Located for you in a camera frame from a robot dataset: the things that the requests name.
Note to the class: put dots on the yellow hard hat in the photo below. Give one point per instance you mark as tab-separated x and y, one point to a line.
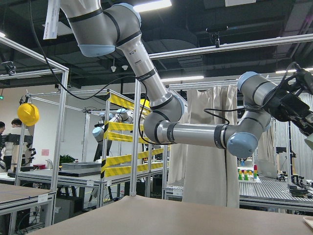
28	113

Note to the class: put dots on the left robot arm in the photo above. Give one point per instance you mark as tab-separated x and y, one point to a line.
99	32

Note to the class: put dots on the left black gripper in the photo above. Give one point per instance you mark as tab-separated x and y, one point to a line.
286	106

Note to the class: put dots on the beige curtain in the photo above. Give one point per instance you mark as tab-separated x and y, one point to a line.
210	174

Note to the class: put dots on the cream plastic tray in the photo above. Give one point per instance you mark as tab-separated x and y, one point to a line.
308	220

